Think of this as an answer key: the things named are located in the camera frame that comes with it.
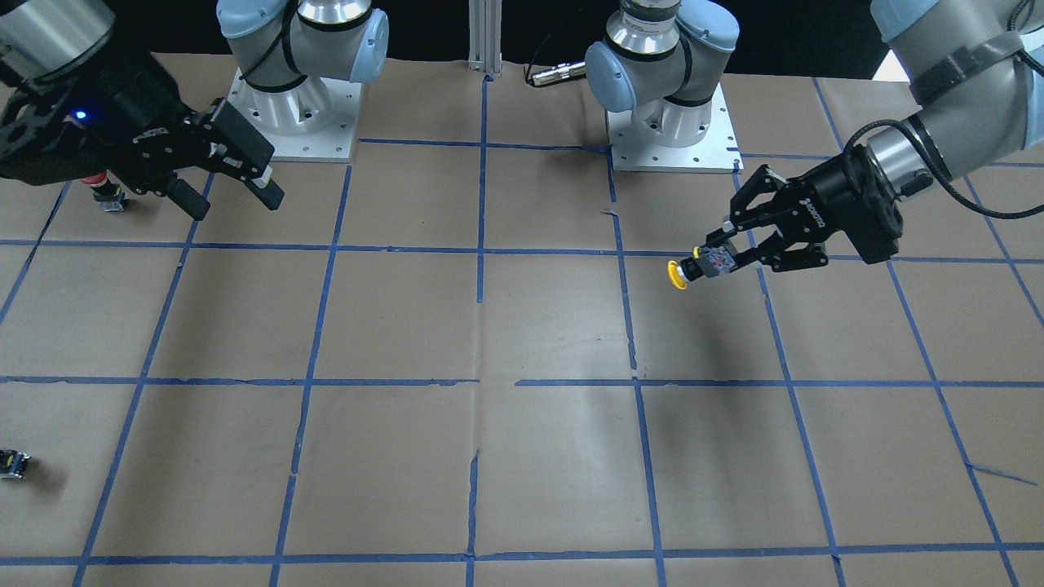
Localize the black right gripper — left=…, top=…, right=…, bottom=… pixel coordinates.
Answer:
left=2, top=55, right=285, bottom=222

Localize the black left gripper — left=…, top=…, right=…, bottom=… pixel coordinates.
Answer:
left=705, top=148, right=904, bottom=272

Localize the yellow push button switch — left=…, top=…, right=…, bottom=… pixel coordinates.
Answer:
left=667, top=244, right=739, bottom=290

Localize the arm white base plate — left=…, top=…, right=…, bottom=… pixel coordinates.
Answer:
left=228, top=71, right=365, bottom=164
left=606, top=85, right=745, bottom=174

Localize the red push button switch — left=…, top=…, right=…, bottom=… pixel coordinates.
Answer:
left=81, top=171, right=127, bottom=213

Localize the silver cable connector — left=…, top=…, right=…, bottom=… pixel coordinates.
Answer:
left=524, top=60, right=586, bottom=88

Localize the aluminium frame post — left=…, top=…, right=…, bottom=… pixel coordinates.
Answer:
left=467, top=0, right=503, bottom=78

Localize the small black switch block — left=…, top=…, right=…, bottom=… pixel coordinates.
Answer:
left=0, top=449, right=33, bottom=479

